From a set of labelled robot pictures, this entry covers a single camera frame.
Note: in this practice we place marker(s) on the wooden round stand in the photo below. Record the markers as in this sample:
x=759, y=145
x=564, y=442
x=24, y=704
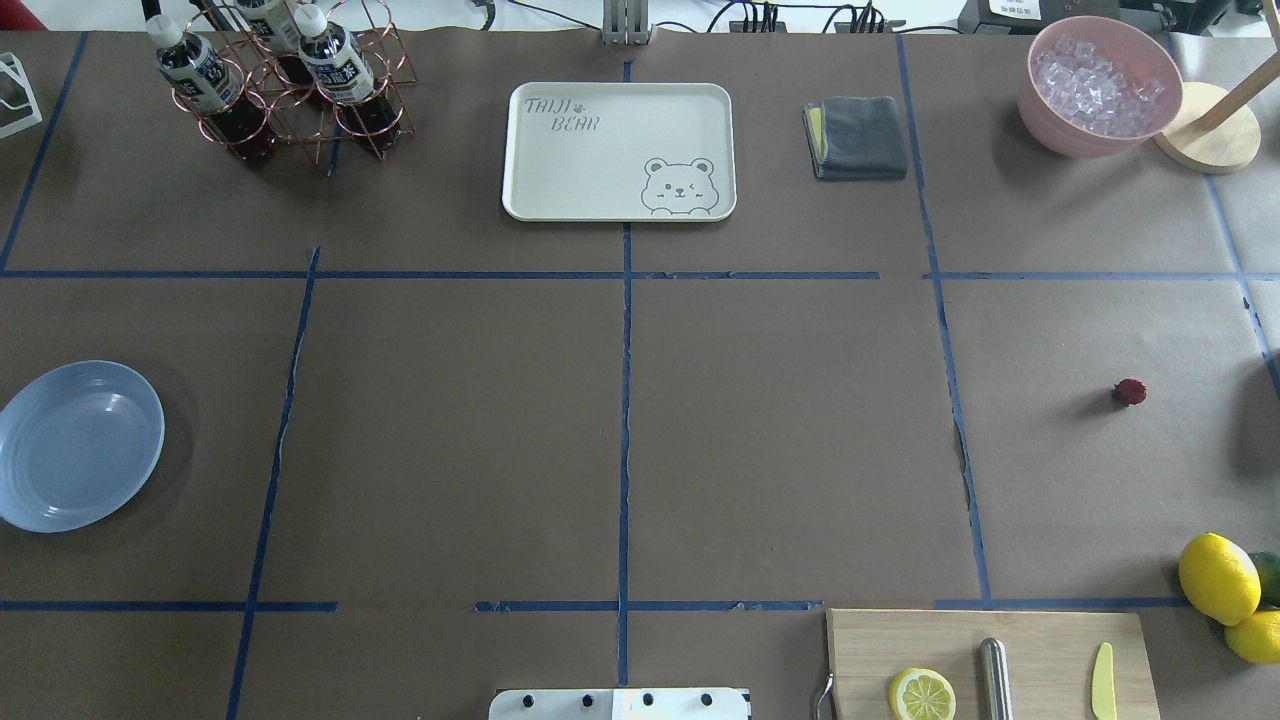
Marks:
x=1214, y=131

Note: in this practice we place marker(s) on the silver handled knife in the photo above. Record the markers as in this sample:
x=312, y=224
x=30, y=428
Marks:
x=994, y=659

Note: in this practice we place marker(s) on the right tea bottle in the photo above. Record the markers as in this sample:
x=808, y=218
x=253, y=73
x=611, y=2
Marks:
x=338, y=64

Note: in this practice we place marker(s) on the wooden cutting board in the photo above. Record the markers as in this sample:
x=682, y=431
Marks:
x=1050, y=657

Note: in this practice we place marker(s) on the yellow plastic knife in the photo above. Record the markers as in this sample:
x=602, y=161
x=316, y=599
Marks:
x=1103, y=688

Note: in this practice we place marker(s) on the green lime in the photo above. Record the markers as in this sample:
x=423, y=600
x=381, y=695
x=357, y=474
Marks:
x=1267, y=565

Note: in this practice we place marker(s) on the light blue round plate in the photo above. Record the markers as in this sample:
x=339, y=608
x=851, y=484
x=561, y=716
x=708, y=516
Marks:
x=77, y=444

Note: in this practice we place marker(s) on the white wire cup rack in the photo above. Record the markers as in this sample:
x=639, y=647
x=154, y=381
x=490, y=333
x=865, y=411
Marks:
x=19, y=106

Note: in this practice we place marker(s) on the lemon half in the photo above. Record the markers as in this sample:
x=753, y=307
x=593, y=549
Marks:
x=921, y=693

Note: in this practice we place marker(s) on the tea bottle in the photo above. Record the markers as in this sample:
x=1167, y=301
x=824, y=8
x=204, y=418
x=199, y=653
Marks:
x=210, y=88
x=338, y=64
x=272, y=24

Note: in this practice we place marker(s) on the cream bear tray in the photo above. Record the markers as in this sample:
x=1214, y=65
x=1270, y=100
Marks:
x=619, y=152

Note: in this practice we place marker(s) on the grey folded cloth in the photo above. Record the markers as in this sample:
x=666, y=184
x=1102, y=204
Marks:
x=856, y=139

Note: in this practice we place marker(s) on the large yellow lemon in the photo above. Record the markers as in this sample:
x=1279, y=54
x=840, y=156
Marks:
x=1219, y=579

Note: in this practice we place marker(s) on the small yellow lemon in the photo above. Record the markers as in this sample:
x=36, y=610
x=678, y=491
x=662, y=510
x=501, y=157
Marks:
x=1255, y=639

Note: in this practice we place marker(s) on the pink bowl with ice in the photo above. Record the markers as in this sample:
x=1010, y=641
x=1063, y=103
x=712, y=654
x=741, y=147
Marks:
x=1094, y=87

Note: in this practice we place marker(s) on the back tea bottle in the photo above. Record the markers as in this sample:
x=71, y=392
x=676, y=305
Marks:
x=272, y=24

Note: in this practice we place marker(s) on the left tea bottle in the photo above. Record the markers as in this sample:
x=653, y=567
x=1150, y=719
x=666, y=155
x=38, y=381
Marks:
x=210, y=88

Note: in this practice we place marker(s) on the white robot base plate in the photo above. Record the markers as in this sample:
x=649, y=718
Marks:
x=623, y=703

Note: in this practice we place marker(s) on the red strawberry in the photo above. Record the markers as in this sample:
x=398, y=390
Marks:
x=1129, y=392

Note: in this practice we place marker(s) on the copper wire bottle rack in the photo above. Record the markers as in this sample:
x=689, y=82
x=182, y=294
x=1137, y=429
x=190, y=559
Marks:
x=295, y=122

